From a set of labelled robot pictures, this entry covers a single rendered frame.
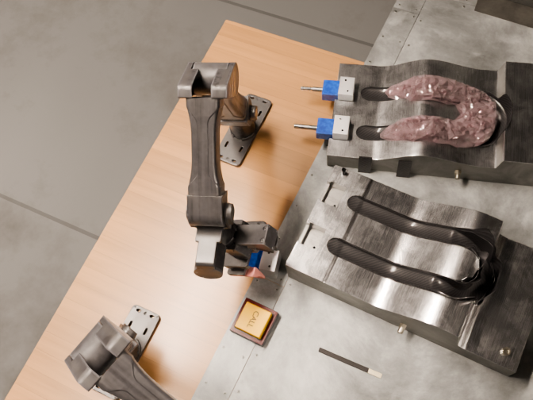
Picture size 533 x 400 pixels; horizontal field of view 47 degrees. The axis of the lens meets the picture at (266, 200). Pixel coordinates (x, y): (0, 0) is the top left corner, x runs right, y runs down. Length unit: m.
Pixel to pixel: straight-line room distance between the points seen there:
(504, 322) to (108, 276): 0.87
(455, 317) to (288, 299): 0.36
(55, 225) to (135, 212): 1.03
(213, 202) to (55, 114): 1.71
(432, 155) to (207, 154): 0.54
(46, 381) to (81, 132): 1.41
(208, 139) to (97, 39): 1.85
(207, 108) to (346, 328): 0.57
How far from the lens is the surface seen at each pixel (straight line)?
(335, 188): 1.40
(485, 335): 1.34
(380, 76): 1.56
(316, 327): 1.37
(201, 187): 1.14
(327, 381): 1.35
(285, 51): 1.68
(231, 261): 1.30
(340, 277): 1.30
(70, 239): 2.48
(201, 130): 1.12
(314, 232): 1.36
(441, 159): 1.42
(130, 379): 0.96
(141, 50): 2.82
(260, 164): 1.51
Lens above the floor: 2.14
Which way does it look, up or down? 66 degrees down
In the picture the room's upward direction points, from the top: 14 degrees counter-clockwise
